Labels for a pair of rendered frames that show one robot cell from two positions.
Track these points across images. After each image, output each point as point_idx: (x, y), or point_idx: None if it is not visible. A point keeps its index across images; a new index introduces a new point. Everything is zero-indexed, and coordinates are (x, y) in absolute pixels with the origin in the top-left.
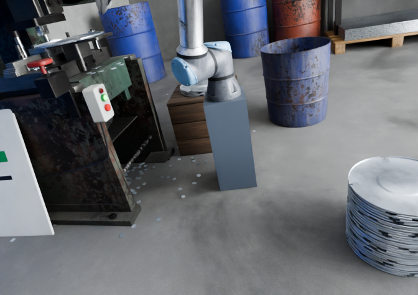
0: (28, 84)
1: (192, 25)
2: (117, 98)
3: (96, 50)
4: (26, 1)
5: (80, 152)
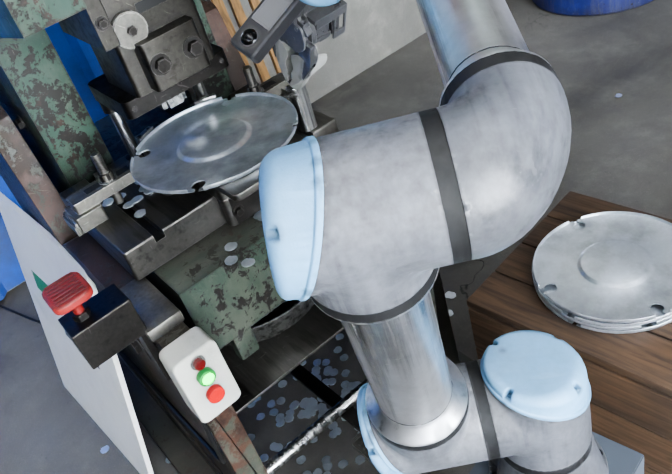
0: (106, 247)
1: (385, 393)
2: None
3: (298, 138)
4: (114, 59)
5: (189, 408)
